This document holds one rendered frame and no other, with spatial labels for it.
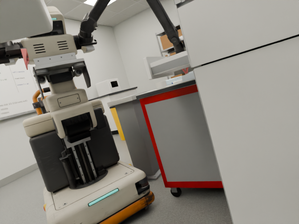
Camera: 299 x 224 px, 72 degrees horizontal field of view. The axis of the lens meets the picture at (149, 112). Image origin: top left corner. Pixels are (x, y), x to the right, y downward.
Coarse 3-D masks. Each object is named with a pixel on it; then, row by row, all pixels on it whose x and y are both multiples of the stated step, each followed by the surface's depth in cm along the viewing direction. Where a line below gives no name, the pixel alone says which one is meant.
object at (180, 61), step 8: (176, 56) 92; (184, 56) 90; (152, 64) 99; (160, 64) 97; (168, 64) 95; (176, 64) 93; (184, 64) 91; (152, 72) 100; (160, 72) 98; (168, 72) 113
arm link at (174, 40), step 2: (180, 36) 127; (182, 36) 126; (172, 38) 121; (174, 38) 121; (176, 38) 121; (180, 38) 126; (182, 38) 125; (172, 40) 123; (174, 40) 123; (176, 40) 123; (178, 40) 125; (180, 40) 124; (182, 40) 124; (172, 42) 124; (174, 42) 123; (176, 42) 123; (178, 42) 124; (174, 44) 125; (176, 44) 125; (184, 44) 126
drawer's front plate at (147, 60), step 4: (156, 56) 107; (160, 56) 112; (164, 56) 116; (144, 60) 98; (148, 60) 99; (152, 60) 102; (156, 60) 106; (148, 64) 98; (148, 68) 98; (148, 72) 99; (172, 72) 121; (148, 76) 99; (152, 76) 99; (156, 76) 103; (160, 76) 107; (164, 76) 112
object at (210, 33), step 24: (216, 0) 42; (240, 0) 40; (264, 0) 38; (288, 0) 37; (192, 24) 45; (216, 24) 43; (240, 24) 41; (264, 24) 39; (288, 24) 38; (192, 48) 47; (216, 48) 44; (240, 48) 42
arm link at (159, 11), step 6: (150, 0) 107; (156, 0) 107; (150, 6) 109; (156, 6) 109; (162, 6) 112; (156, 12) 112; (162, 12) 111; (162, 18) 114; (168, 18) 115; (162, 24) 117; (168, 24) 116; (168, 30) 119; (174, 30) 119; (168, 36) 121; (174, 36) 121
